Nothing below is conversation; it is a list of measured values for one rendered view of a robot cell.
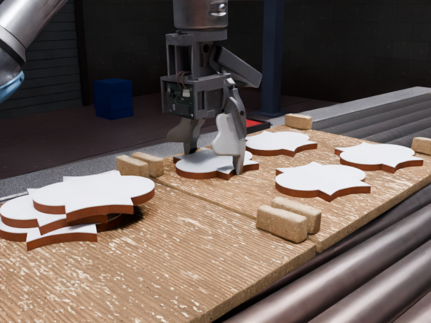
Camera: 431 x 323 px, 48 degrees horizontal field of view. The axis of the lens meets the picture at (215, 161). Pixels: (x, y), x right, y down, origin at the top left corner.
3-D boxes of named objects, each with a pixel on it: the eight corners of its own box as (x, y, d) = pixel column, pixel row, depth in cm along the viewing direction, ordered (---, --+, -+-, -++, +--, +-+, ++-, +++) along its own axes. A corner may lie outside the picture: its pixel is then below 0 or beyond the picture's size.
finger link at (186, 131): (154, 155, 77) (168, 107, 71) (182, 147, 81) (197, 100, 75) (167, 167, 75) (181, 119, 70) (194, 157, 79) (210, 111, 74)
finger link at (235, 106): (224, 145, 71) (204, 90, 71) (231, 142, 72) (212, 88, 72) (245, 137, 68) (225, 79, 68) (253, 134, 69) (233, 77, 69)
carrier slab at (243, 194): (126, 177, 75) (126, 168, 75) (283, 131, 103) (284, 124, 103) (320, 254, 52) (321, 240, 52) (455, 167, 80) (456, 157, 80)
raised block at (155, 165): (130, 169, 74) (129, 152, 73) (140, 166, 75) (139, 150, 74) (155, 179, 70) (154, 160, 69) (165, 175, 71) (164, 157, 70)
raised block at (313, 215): (268, 220, 56) (269, 198, 55) (278, 216, 58) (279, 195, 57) (313, 237, 52) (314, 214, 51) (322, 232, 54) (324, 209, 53)
